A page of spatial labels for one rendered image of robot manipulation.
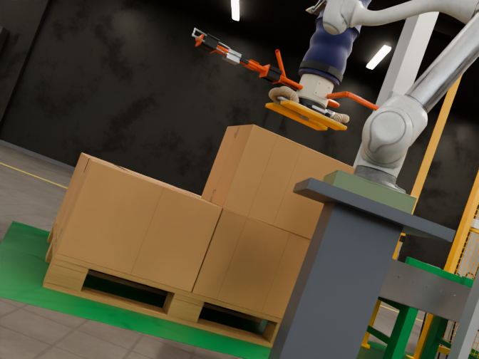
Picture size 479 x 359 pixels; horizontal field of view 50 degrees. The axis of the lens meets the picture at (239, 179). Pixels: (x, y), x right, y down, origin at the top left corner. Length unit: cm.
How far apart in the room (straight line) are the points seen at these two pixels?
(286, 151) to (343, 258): 72
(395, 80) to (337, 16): 208
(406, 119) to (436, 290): 125
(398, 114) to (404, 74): 246
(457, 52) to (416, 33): 241
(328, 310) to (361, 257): 22
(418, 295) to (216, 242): 104
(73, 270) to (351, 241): 112
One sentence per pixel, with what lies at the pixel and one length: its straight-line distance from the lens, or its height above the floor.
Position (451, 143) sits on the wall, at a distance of 1146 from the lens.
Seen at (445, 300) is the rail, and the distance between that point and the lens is 280.
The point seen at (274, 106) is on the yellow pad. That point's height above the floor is 111.
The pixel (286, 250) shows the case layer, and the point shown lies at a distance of 242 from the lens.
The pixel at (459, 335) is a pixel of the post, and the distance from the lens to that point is 271.
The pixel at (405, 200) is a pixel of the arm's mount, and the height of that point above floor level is 80.
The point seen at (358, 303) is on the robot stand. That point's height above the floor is 41.
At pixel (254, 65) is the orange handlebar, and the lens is 250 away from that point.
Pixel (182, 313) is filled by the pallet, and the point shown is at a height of 5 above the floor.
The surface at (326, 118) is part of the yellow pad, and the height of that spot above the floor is 112.
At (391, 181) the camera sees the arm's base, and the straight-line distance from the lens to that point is 192.
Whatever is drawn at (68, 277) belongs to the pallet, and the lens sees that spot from 221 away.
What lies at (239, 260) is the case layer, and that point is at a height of 35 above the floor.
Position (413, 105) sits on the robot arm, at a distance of 175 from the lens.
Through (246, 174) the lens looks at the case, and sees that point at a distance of 229.
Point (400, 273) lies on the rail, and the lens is 259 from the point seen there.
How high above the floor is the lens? 59
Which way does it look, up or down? 2 degrees up
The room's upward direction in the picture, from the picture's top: 20 degrees clockwise
